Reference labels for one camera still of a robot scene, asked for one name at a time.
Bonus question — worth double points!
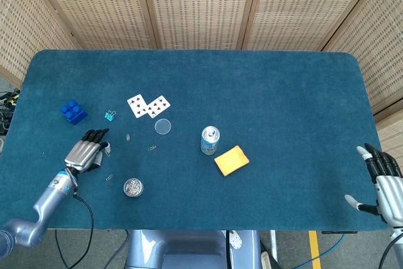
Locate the clear round plastic lid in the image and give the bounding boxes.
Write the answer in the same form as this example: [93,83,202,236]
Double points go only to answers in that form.
[154,118,173,136]

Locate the blue carpet table cover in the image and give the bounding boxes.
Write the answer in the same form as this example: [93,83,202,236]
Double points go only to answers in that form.
[0,49,389,231]

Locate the light blue drink can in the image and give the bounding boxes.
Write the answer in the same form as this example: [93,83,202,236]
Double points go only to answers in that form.
[200,125,221,156]

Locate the thin dark floor cable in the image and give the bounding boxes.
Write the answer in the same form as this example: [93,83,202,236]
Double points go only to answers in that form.
[55,229,70,269]

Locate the woven rattan screen panel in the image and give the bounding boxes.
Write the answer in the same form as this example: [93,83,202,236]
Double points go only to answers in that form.
[236,0,390,52]
[138,0,262,51]
[321,0,403,122]
[26,0,163,51]
[0,0,79,89]
[374,100,403,158]

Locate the grey-blue robot torso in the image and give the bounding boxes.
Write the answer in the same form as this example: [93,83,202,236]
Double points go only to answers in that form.
[125,229,262,269]

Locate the blue building block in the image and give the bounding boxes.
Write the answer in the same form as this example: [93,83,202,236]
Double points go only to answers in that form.
[59,100,89,126]

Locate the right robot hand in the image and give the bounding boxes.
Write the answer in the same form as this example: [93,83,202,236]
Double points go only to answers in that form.
[344,142,403,228]

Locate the yellow sponge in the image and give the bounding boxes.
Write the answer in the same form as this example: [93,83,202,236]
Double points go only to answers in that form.
[213,144,251,178]

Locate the white perforated bracket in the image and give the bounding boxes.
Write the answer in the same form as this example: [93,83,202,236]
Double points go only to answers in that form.
[229,230,244,251]

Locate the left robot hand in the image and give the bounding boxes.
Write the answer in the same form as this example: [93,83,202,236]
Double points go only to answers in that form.
[64,128,111,174]

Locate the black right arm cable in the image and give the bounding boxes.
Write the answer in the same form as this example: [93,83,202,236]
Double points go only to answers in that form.
[378,239,403,269]

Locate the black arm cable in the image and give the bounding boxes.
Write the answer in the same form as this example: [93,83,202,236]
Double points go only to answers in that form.
[378,239,403,269]
[67,193,95,269]

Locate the blue floor cable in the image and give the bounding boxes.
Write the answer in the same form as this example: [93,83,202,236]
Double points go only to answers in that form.
[106,230,130,269]
[301,233,347,264]

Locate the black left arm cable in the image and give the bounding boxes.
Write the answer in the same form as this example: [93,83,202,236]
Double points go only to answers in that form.
[67,193,95,269]

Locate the container of paper clips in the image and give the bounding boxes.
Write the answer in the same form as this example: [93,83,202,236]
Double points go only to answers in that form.
[122,178,145,198]

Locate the clubs playing card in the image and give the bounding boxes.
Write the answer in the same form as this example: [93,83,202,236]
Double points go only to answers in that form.
[127,93,149,119]
[145,94,172,120]

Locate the tangled black floor cables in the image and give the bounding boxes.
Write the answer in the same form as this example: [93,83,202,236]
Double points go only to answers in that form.
[0,89,21,135]

